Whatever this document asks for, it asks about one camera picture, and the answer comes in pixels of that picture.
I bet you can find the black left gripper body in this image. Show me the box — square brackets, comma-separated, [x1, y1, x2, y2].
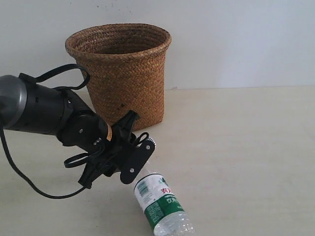
[93, 127, 138, 177]

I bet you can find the clear plastic water bottle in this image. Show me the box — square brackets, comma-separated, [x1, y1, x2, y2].
[133, 169, 195, 236]

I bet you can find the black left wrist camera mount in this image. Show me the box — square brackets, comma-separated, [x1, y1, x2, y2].
[120, 132, 156, 184]

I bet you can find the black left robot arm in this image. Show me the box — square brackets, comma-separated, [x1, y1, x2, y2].
[0, 74, 142, 189]

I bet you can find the brown woven wicker basket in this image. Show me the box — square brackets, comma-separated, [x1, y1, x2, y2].
[65, 23, 172, 130]

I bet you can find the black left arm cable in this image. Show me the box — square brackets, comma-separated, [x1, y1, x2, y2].
[0, 63, 116, 199]

